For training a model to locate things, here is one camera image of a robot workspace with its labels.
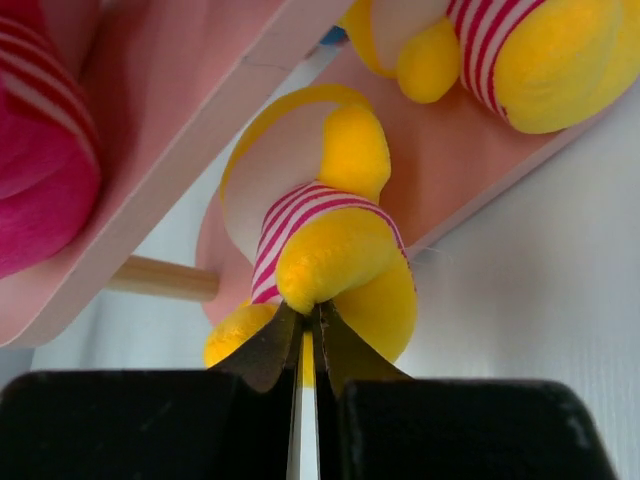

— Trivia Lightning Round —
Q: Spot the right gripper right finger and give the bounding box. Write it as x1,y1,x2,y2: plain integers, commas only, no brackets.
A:
315,302,616,479

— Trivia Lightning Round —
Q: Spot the yellow plush toy under shelf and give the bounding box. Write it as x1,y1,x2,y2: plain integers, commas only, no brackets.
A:
339,0,639,134

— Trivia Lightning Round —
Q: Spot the yellow plush toy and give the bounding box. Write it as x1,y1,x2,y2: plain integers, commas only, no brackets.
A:
204,84,417,367
339,0,639,134

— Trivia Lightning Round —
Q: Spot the pink three-tier shelf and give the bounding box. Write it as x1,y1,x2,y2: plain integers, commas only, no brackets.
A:
0,0,631,349

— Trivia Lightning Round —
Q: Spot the pink white panda plush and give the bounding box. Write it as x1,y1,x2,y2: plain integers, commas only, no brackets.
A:
1,1,101,277

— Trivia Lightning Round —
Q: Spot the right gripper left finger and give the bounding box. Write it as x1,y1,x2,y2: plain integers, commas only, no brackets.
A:
1,306,303,479

